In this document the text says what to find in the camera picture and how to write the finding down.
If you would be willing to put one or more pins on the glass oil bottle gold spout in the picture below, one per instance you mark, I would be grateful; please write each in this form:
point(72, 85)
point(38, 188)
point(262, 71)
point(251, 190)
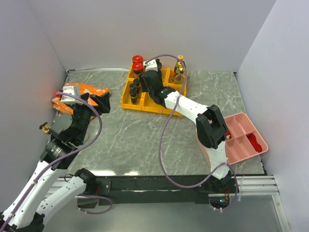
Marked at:
point(180, 77)

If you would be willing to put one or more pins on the red lid sauce jar back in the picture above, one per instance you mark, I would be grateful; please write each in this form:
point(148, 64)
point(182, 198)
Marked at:
point(137, 59)

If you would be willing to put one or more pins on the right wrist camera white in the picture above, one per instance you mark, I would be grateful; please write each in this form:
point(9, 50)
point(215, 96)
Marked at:
point(153, 64)

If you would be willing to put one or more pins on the orange white cloth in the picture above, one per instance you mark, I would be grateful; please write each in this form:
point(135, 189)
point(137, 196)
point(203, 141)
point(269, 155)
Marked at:
point(84, 88)

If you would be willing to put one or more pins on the red santa toy back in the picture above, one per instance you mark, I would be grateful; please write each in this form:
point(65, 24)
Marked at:
point(253, 140)

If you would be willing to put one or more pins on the red lid sauce jar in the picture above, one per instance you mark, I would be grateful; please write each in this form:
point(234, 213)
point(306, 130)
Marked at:
point(137, 69)
point(137, 59)

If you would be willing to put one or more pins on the red lid sauce jar front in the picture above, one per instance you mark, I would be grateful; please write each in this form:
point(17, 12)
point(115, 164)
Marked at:
point(137, 69)

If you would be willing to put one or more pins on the pink divided organizer tray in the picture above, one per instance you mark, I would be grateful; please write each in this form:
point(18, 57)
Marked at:
point(237, 147)

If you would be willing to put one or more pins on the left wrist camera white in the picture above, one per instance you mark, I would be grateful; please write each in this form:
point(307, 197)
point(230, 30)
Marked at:
point(65, 95)

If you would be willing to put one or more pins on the yellow bin front right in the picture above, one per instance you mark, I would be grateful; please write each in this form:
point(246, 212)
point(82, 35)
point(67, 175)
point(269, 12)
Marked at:
point(183, 89)

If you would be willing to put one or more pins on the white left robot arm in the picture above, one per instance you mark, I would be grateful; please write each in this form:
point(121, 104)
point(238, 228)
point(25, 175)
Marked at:
point(31, 210)

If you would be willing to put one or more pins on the chili sauce bottle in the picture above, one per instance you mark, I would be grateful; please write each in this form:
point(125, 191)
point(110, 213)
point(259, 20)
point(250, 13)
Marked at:
point(180, 60)
point(176, 70)

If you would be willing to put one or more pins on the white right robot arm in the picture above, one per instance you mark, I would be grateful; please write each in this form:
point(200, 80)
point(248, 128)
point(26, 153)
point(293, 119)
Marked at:
point(210, 125)

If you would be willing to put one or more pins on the yellow bin back left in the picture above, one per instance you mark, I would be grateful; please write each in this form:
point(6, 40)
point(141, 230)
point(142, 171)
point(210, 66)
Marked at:
point(131, 75)

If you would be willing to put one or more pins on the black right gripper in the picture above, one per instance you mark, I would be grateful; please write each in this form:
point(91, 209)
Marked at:
point(144, 88)

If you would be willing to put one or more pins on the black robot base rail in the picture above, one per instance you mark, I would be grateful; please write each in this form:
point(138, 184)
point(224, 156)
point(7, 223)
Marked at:
point(153, 189)

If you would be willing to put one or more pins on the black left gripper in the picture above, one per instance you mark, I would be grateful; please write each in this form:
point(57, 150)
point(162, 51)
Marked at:
point(102, 100)

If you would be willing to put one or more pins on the small black cap shaker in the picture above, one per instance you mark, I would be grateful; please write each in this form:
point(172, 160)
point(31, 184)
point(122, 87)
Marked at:
point(133, 88)
point(136, 81)
point(133, 100)

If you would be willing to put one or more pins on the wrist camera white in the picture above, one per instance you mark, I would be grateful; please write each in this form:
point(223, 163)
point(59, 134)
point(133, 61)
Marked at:
point(65, 95)
point(153, 64)

